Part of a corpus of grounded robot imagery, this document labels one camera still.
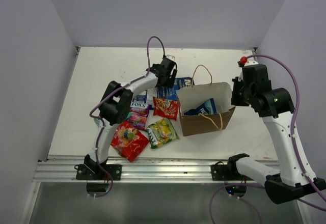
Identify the yellow green Fox's candy bag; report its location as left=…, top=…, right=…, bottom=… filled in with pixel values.
left=146, top=118, right=179, bottom=149

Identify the blue spicy chilli chips bag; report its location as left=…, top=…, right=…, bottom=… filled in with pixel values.
left=132, top=90, right=148, bottom=103

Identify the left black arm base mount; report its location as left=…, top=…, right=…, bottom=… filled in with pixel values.
left=74, top=164, right=122, bottom=181

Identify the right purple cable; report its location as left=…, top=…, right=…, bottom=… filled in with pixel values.
left=246, top=54, right=326, bottom=211

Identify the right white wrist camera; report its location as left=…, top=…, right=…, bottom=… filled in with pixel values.
left=238, top=57, right=258, bottom=68

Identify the red fruit candy bag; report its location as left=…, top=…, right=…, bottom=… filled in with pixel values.
left=111, top=121, right=149, bottom=162

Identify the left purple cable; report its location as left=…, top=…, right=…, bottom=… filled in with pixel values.
left=89, top=36, right=166, bottom=198

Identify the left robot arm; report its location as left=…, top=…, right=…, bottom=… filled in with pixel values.
left=82, top=56, right=177, bottom=180

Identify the purple cable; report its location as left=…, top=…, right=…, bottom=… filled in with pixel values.
left=246, top=54, right=326, bottom=211
left=89, top=36, right=166, bottom=198

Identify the aluminium rail frame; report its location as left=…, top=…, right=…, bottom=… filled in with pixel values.
left=33, top=46, right=288, bottom=184

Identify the teal red candy bag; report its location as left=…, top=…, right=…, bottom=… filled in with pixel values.
left=93, top=118, right=102, bottom=128

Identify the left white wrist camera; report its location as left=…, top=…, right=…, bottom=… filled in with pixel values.
left=166, top=55, right=175, bottom=61

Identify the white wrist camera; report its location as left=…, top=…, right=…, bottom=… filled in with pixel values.
left=166, top=55, right=175, bottom=61
left=238, top=57, right=258, bottom=68

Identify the red snack sticks bag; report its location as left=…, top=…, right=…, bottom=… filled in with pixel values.
left=153, top=97, right=178, bottom=120

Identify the blue Kettle chips bag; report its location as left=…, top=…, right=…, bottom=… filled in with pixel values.
left=157, top=77, right=192, bottom=100

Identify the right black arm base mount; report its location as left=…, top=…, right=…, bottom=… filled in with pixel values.
left=210, top=161, right=239, bottom=181

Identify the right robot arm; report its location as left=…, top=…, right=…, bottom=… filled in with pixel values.
left=227, top=62, right=325, bottom=204

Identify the Burts sea salt chips bag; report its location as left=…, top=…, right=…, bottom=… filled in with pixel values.
left=184, top=98, right=218, bottom=116

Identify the brown paper bag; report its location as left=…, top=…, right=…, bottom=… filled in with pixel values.
left=176, top=72, right=235, bottom=136

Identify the purple Fox's berries candy bag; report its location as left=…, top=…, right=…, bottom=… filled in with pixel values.
left=126, top=102, right=150, bottom=130

